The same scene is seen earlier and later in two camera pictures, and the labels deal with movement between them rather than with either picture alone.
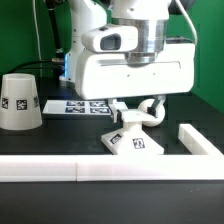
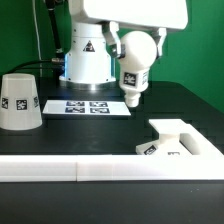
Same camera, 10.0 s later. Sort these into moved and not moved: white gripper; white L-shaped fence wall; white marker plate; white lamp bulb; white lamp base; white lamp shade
Moved: white gripper; white lamp base; white lamp bulb
Not moved: white lamp shade; white L-shaped fence wall; white marker plate
